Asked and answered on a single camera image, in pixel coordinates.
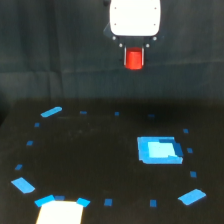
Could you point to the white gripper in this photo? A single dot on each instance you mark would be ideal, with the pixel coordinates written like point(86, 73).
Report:
point(133, 22)

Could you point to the red hexagonal block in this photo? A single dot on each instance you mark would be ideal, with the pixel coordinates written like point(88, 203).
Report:
point(134, 59)

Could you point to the small blue tape top left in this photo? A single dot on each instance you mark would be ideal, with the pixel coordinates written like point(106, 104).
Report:
point(83, 112)

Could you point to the black backdrop curtain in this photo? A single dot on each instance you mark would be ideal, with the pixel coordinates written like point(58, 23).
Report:
point(57, 49)

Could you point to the blue tape square target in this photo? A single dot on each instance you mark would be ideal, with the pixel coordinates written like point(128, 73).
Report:
point(159, 150)

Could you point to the long blue tape top left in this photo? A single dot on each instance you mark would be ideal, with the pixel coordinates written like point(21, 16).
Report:
point(51, 112)

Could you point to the small blue tape right middle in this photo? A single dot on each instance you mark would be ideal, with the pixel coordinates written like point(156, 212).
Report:
point(190, 150)

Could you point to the small blue tape right lower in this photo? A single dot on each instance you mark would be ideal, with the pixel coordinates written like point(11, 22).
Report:
point(193, 174)

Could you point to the small blue tape left middle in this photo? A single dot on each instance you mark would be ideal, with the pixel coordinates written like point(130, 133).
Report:
point(29, 143)

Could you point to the small blue tape bottom centre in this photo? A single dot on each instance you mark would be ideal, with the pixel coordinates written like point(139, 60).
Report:
point(108, 202)

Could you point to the small blue tape bottom right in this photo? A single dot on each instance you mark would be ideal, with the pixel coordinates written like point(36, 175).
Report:
point(153, 203)

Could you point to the large blue tape right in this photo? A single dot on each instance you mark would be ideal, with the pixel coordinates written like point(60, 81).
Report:
point(192, 197)

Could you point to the large blue tape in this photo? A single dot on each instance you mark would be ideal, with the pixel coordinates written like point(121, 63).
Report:
point(24, 186)
point(192, 197)

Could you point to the blue tape right of paper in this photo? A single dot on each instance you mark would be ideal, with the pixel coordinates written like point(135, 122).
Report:
point(83, 202)

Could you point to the blue tape of paper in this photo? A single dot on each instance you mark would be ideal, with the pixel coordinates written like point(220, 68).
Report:
point(44, 200)
point(83, 202)

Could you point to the small blue tape left lower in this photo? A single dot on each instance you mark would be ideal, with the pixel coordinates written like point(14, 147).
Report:
point(18, 167)

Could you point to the large blue tape left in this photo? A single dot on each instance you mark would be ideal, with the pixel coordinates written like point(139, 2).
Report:
point(24, 186)

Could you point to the blue tape left of paper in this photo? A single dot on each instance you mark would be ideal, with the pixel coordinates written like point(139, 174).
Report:
point(44, 200)

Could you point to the white paper sheet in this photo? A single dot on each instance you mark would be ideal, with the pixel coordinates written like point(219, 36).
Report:
point(60, 212)

